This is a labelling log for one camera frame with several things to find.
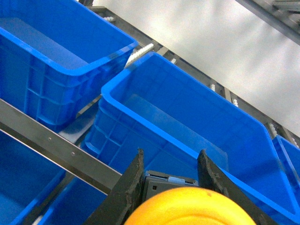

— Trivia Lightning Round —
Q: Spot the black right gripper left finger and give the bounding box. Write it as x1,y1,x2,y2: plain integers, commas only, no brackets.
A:
84,149,144,225

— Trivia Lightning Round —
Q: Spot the blue centre storage bin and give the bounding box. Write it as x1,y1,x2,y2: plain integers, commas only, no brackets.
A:
81,52,300,225

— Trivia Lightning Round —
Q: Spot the blue left storage bin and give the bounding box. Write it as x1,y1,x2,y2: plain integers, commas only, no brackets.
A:
0,0,138,132

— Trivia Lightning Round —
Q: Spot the blue storage bin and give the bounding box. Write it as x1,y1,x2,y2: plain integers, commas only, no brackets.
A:
0,0,138,132
272,135,300,191
0,133,106,225
81,52,300,225

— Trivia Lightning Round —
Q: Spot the blue right storage bin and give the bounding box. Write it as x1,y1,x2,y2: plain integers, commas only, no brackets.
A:
272,135,300,191

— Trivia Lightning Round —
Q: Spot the metal roller rack frame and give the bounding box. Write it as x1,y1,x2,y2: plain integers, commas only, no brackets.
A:
0,0,300,225

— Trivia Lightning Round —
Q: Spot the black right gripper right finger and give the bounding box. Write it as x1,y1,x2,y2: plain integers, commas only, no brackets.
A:
197,150,277,225

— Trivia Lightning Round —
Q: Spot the yellow mushroom push button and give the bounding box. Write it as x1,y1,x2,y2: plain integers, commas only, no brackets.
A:
125,186,255,225

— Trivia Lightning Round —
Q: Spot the blue lower storage bin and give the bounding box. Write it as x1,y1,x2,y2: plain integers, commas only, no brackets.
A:
0,133,106,225

